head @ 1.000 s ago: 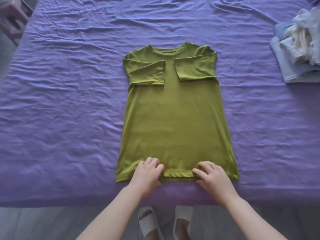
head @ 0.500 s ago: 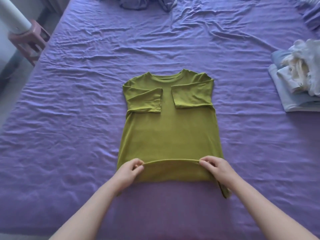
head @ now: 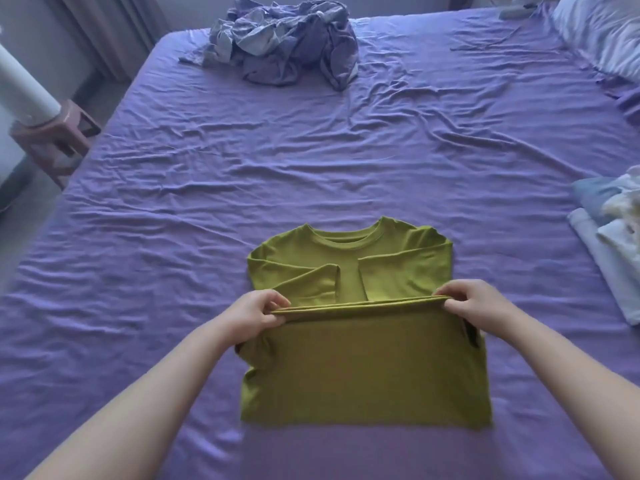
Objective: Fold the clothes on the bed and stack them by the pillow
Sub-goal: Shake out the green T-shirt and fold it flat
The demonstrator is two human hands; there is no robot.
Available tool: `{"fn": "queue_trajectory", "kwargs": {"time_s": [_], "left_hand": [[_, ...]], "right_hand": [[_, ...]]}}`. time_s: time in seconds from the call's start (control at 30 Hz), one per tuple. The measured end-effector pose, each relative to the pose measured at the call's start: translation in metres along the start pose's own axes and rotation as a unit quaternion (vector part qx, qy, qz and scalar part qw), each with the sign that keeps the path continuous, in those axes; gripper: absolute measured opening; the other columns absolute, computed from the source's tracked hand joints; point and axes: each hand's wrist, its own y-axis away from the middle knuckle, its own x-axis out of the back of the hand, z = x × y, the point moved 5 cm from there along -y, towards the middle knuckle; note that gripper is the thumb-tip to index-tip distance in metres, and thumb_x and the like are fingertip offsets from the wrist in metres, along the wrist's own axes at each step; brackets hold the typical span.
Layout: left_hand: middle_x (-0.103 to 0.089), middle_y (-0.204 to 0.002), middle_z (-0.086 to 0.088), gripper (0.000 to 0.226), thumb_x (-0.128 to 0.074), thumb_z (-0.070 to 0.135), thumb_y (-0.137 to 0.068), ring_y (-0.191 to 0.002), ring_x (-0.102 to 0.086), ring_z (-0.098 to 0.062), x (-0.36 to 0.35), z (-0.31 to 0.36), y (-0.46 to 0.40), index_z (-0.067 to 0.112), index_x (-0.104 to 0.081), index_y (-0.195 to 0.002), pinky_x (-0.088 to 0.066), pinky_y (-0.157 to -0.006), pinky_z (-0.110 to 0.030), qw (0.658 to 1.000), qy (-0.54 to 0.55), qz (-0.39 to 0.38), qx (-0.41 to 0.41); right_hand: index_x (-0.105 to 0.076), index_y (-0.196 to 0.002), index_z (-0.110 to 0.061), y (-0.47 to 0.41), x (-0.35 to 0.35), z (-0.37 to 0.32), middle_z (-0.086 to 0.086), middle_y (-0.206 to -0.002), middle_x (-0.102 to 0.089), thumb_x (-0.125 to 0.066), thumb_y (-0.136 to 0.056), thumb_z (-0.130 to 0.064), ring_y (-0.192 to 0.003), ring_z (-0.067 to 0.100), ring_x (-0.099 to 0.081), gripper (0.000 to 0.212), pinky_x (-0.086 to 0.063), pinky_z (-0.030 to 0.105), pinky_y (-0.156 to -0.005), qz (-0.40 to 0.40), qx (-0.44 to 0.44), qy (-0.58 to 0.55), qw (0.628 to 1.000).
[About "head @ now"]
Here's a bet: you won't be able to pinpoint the grey flat remote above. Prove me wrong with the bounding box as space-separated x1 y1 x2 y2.
499 5 539 21

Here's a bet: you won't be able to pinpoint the pale yellow garment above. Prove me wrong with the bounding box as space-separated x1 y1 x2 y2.
602 189 640 221

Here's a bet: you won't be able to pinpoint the person's left hand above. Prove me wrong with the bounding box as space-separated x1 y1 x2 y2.
212 289 293 348

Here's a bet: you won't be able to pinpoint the green garment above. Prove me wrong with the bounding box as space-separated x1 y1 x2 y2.
235 216 495 431

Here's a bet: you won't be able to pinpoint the crumpled purple grey quilt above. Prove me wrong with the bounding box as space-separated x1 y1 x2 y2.
179 0 360 93

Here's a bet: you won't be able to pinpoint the white jeans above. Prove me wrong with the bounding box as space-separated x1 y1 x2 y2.
567 208 640 327

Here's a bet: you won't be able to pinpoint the purple sheet bed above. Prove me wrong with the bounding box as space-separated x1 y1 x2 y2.
0 4 640 480

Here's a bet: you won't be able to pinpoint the pink fan white base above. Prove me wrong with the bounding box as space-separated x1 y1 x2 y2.
0 27 63 128

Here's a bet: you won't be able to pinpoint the person's right forearm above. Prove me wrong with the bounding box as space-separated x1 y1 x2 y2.
495 309 640 480

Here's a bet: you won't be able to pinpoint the brown plastic stool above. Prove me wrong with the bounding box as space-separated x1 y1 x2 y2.
9 98 103 191

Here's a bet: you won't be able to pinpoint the person's left forearm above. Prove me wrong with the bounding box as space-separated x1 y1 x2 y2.
25 314 241 480

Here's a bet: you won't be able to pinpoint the person's right hand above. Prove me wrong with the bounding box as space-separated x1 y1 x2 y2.
432 279 523 341

